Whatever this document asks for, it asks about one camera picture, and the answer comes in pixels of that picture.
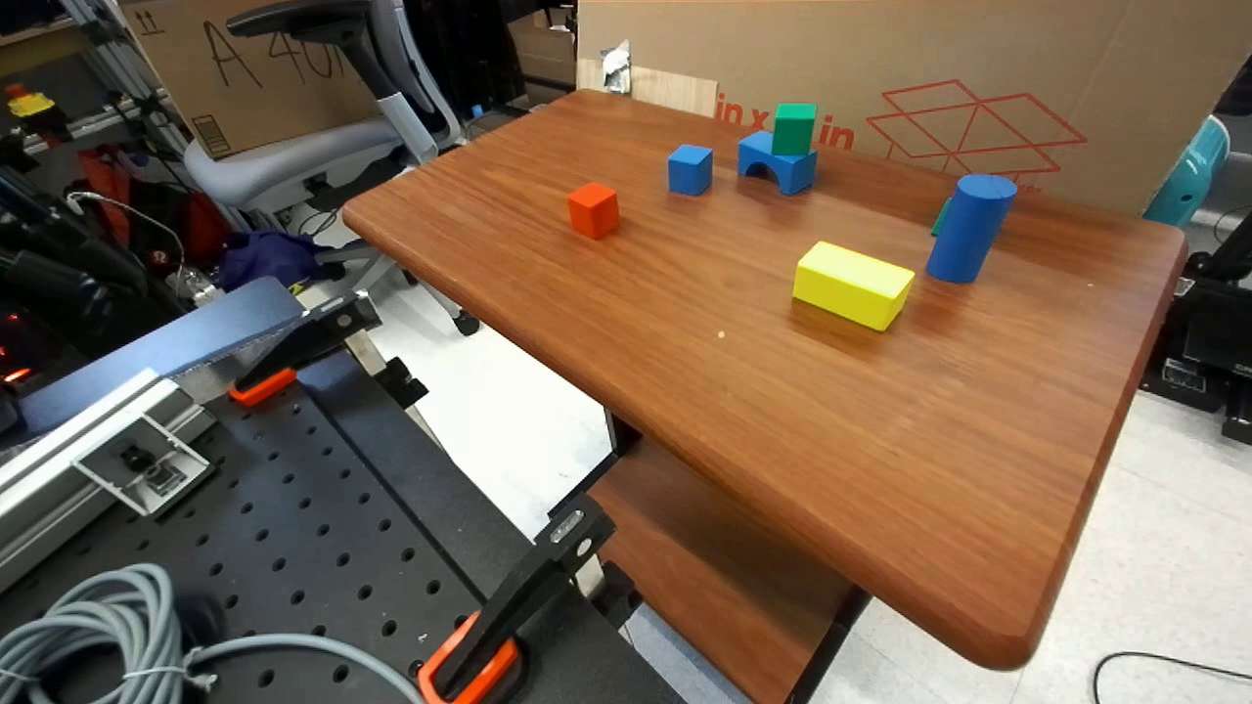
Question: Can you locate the blue metal bar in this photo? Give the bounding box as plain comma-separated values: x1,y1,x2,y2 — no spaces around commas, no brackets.
17,276,304,433

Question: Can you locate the black clamp orange handle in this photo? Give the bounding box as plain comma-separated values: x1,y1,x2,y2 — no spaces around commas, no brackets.
415,493,620,704
226,291,385,410

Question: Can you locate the blue cube block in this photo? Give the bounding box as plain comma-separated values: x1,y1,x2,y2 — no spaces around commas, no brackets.
666,141,722,201

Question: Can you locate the black perforated breadboard table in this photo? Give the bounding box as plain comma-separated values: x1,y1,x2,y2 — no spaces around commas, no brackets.
0,350,683,704

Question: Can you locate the grey office chair black base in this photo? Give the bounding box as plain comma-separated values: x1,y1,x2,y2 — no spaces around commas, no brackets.
177,0,479,218

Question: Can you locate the wooden table pedestal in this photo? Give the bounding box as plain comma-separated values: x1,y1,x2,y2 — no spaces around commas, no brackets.
590,433,872,704

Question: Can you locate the blue arch block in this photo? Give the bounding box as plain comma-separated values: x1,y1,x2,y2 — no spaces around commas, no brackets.
735,130,821,201

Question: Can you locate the blue cloth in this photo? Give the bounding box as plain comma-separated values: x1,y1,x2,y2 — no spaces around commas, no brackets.
212,230,327,295

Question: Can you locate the large cardboard box red print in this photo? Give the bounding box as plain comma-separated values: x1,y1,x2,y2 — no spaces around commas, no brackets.
576,0,1252,225

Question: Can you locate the grey coiled cable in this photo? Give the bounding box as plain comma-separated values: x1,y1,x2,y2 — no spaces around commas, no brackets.
0,558,428,704

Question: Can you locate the green cube block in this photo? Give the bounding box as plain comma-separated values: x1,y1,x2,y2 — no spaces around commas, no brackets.
767,98,821,161

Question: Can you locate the teal chair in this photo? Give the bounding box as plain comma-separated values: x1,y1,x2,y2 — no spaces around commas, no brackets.
1142,113,1234,230

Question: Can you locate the crumpled grey paper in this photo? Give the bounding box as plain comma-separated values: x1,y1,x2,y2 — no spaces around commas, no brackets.
599,34,638,98

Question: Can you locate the cardboard box black lettering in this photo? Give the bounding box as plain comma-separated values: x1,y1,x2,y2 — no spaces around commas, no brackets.
114,0,397,161

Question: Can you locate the aluminium extrusion rail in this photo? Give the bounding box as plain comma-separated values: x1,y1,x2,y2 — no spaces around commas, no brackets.
0,369,220,592

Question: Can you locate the thin black floor cable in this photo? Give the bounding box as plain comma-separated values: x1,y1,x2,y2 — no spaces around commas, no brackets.
1091,644,1252,704

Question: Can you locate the blue cylinder block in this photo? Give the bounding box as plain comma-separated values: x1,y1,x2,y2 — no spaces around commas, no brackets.
925,173,1022,286

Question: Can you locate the yellow rectangular block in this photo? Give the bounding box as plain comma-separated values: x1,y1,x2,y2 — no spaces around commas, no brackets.
790,239,921,336

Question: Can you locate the orange cube block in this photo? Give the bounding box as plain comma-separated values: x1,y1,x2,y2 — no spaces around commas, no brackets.
565,179,627,244

